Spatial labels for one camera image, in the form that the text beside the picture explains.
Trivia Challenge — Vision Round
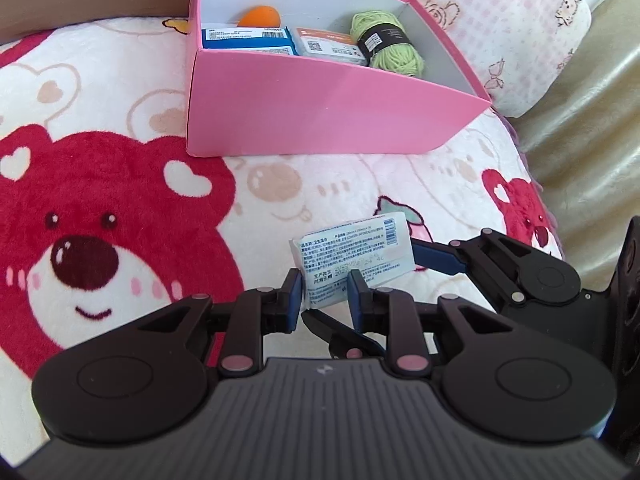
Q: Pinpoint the orange makeup sponge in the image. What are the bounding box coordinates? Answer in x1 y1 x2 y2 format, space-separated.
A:
238 6 281 28

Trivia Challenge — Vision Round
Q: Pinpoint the pink cardboard box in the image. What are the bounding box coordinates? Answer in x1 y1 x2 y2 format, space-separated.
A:
186 0 490 157

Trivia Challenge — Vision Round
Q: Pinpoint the small white tissue pack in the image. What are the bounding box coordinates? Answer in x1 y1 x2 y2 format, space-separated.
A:
290 211 414 309

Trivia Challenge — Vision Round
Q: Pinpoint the blue wet wipes pack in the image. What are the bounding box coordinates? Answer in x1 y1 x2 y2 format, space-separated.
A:
202 27 297 55

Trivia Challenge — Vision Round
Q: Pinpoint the beige satin curtain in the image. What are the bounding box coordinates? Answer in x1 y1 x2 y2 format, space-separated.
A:
513 0 639 289

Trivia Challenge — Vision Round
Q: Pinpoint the bear print blanket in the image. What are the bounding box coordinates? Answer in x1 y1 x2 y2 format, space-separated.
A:
1 18 560 464

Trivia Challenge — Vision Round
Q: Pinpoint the pink checked pillow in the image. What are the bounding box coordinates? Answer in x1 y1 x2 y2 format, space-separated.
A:
418 0 591 118

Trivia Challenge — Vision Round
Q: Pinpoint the green yarn ball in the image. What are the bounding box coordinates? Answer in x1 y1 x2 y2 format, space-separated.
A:
349 11 424 77

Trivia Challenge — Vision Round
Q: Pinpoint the clear dental floss box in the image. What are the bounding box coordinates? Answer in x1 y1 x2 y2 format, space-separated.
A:
291 27 368 66

